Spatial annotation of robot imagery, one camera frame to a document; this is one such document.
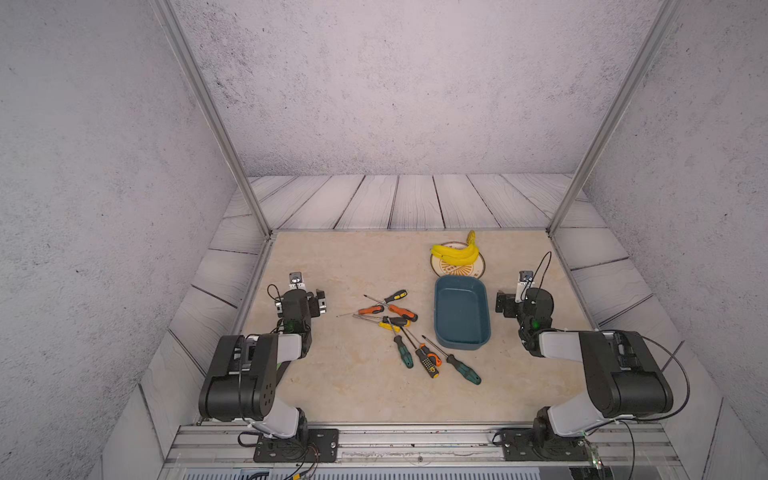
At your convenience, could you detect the teal storage box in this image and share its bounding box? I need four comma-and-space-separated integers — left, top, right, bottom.
434, 276, 491, 351

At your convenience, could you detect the large green black screwdriver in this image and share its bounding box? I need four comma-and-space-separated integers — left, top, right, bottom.
422, 335, 482, 385

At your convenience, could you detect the black yellow dotted screwdriver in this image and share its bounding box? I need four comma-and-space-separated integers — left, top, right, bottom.
402, 328, 439, 379

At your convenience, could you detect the orange black stubby screwdriver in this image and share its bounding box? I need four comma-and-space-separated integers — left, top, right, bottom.
419, 343, 442, 367

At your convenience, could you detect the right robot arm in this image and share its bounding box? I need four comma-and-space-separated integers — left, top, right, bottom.
495, 287, 674, 455

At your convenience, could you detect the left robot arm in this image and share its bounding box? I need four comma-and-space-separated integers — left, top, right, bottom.
198, 289, 326, 439

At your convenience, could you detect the orange small screwdriver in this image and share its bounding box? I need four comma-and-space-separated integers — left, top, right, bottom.
340, 305, 385, 317

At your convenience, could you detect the black yellow small screwdriver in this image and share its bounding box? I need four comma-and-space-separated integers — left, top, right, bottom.
366, 289, 408, 304

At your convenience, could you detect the round patterned plate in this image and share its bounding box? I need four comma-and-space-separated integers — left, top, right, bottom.
430, 254, 486, 279

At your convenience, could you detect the yellow banana bunch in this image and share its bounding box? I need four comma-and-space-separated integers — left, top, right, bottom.
431, 230, 480, 266

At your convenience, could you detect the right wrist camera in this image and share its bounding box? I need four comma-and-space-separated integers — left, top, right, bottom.
515, 270, 535, 303

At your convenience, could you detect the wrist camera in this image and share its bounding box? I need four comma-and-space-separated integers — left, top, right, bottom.
289, 272, 306, 290
515, 270, 535, 303

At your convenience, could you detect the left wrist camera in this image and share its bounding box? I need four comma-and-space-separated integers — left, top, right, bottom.
289, 272, 306, 290

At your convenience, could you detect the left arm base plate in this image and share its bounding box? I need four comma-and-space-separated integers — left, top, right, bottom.
253, 428, 340, 464

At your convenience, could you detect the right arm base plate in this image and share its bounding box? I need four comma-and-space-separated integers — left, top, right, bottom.
492, 428, 591, 462

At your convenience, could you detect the aluminium front rail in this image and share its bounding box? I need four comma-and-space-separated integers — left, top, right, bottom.
159, 422, 688, 479

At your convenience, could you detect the left aluminium frame post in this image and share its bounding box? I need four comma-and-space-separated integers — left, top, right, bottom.
151, 0, 272, 237

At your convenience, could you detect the aluminium frame post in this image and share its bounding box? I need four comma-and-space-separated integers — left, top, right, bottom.
151, 0, 272, 237
546, 0, 682, 239

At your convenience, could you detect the right aluminium frame post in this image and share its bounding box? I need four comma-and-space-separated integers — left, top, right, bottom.
546, 0, 682, 239

